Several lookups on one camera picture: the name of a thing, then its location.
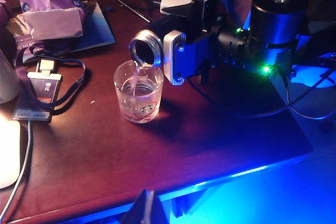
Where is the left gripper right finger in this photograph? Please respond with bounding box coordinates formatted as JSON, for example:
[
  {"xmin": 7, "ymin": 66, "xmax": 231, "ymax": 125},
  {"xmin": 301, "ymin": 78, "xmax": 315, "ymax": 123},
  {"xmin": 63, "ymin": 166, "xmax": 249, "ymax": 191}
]
[{"xmin": 149, "ymin": 191, "xmax": 170, "ymax": 224}]

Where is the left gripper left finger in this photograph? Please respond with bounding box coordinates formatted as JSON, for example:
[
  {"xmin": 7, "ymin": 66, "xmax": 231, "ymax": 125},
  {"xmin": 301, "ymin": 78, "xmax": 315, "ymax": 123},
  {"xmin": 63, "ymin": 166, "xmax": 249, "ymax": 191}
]
[{"xmin": 119, "ymin": 189, "xmax": 153, "ymax": 224}]

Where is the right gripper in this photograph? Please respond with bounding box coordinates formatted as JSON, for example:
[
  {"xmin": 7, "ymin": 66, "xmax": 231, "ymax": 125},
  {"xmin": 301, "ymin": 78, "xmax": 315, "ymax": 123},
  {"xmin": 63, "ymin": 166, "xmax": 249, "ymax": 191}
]
[{"xmin": 160, "ymin": 0, "xmax": 250, "ymax": 86}]

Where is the black thermos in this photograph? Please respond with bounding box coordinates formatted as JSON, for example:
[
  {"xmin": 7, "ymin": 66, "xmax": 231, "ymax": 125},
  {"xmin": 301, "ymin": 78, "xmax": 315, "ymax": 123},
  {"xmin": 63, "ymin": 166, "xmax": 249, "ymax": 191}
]
[{"xmin": 128, "ymin": 15, "xmax": 196, "ymax": 69}]

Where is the printed glass cup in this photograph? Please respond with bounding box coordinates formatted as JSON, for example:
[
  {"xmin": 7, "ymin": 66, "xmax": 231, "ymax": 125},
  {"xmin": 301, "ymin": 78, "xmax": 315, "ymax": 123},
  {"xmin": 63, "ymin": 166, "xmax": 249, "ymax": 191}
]
[{"xmin": 113, "ymin": 60, "xmax": 165, "ymax": 124}]

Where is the white thermos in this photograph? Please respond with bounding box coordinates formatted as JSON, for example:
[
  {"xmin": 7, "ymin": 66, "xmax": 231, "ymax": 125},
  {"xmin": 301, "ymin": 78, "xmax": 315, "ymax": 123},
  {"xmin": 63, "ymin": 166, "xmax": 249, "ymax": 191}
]
[{"xmin": 0, "ymin": 49, "xmax": 21, "ymax": 104}]

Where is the thin silver pen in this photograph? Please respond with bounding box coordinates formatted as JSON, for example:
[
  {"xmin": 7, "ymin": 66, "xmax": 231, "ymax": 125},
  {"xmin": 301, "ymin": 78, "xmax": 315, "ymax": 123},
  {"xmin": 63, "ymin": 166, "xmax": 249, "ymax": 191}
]
[{"xmin": 111, "ymin": 0, "xmax": 151, "ymax": 23}]

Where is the dark blue booklet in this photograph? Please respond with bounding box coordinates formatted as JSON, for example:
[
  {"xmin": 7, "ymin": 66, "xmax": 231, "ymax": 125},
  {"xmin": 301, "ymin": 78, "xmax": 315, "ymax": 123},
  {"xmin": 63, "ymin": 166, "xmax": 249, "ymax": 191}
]
[{"xmin": 22, "ymin": 0, "xmax": 117, "ymax": 63}]

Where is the purple tissue pack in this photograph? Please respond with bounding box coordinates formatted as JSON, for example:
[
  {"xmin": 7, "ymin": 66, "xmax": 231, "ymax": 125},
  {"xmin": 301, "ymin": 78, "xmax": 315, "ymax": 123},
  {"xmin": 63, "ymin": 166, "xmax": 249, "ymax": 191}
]
[{"xmin": 17, "ymin": 0, "xmax": 87, "ymax": 41}]

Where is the white computer mouse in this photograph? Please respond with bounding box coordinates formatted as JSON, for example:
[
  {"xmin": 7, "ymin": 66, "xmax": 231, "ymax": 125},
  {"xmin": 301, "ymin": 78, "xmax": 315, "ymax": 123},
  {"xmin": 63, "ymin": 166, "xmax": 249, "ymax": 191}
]
[{"xmin": 0, "ymin": 120, "xmax": 21, "ymax": 190}]

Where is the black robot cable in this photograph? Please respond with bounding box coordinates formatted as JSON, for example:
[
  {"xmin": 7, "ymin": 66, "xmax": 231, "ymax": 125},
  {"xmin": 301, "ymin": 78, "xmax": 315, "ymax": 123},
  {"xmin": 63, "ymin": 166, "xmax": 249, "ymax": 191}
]
[{"xmin": 186, "ymin": 69, "xmax": 336, "ymax": 120}]

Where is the light blue cable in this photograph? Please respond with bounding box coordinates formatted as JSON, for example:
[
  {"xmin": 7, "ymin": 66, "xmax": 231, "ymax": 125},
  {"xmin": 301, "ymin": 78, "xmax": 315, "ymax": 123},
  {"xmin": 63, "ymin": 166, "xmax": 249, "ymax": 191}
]
[{"xmin": 0, "ymin": 120, "xmax": 34, "ymax": 224}]

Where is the ID badge with blue lanyard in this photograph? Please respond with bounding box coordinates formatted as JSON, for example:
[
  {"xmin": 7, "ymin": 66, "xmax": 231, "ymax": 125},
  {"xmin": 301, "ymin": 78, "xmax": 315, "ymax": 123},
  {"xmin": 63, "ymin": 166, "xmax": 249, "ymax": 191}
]
[{"xmin": 12, "ymin": 44, "xmax": 87, "ymax": 124}]

